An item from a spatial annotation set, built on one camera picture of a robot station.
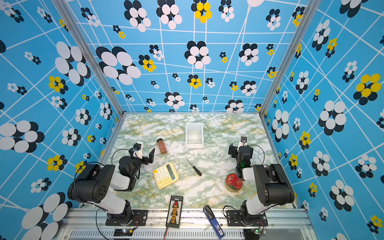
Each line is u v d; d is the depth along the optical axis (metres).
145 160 0.81
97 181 0.47
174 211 0.74
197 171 0.89
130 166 0.71
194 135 1.06
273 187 0.45
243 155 0.72
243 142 0.79
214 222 0.69
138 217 0.72
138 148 0.76
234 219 0.72
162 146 0.96
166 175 0.86
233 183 0.81
